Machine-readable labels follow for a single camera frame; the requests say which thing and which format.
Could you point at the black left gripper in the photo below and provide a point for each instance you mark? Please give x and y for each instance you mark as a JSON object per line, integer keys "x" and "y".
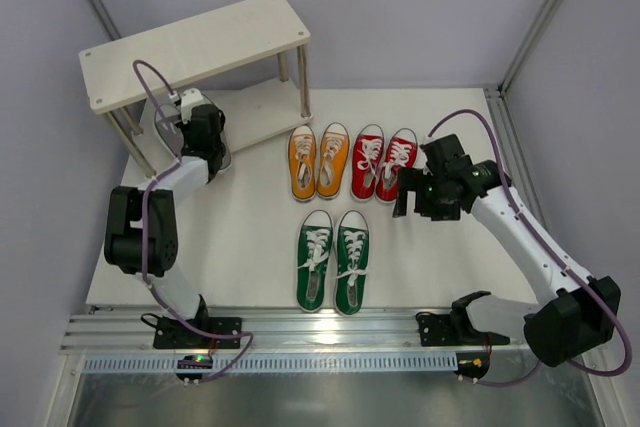
{"x": 215, "y": 148}

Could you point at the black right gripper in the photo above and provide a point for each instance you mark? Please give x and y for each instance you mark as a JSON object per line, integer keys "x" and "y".
{"x": 417, "y": 192}

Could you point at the grey canvas sneaker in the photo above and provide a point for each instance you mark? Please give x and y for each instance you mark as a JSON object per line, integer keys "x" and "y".
{"x": 167, "y": 130}
{"x": 226, "y": 156}

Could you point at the green canvas sneaker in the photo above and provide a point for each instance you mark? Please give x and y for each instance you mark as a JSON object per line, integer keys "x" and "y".
{"x": 352, "y": 248}
{"x": 313, "y": 251}

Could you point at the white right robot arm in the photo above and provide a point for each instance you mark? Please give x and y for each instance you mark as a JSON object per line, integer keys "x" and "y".
{"x": 573, "y": 313}

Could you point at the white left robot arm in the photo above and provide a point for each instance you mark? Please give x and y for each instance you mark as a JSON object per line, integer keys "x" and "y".
{"x": 141, "y": 237}

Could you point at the white wooden shoe shelf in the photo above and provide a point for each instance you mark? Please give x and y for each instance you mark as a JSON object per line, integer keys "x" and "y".
{"x": 198, "y": 48}

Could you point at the right red canvas sneaker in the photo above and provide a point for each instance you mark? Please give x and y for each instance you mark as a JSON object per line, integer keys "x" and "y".
{"x": 401, "y": 152}

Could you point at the red canvas sneaker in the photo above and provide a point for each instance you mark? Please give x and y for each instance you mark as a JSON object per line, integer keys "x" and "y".
{"x": 366, "y": 158}
{"x": 401, "y": 152}

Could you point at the left red canvas sneaker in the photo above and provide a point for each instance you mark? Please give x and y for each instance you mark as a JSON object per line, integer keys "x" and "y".
{"x": 366, "y": 158}

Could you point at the right orange canvas sneaker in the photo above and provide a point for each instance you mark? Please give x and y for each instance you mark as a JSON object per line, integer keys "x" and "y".
{"x": 334, "y": 153}

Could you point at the orange canvas sneaker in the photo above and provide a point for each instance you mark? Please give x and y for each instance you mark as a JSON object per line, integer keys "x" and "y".
{"x": 334, "y": 153}
{"x": 302, "y": 163}

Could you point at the left orange canvas sneaker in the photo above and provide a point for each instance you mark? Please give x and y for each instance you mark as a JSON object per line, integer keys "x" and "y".
{"x": 302, "y": 163}

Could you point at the right controller board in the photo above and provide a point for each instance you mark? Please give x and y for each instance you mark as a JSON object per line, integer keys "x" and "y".
{"x": 471, "y": 367}

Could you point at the controller board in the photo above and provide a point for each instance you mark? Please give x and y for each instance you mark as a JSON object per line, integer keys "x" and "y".
{"x": 195, "y": 369}
{"x": 471, "y": 367}

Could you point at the left controller board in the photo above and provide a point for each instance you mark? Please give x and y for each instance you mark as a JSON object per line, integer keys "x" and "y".
{"x": 195, "y": 369}

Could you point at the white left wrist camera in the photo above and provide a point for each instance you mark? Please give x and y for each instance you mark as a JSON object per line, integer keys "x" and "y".
{"x": 183, "y": 105}

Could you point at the right aluminium frame post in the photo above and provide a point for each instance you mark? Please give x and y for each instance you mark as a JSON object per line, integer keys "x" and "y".
{"x": 497, "y": 97}

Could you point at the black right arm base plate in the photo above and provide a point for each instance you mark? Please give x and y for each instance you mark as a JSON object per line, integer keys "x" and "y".
{"x": 436, "y": 330}

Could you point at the aluminium mounting rail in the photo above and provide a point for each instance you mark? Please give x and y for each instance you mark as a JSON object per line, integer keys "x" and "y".
{"x": 120, "y": 329}

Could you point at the slotted grey cable duct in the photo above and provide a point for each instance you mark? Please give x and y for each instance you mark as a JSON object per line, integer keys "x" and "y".
{"x": 279, "y": 362}

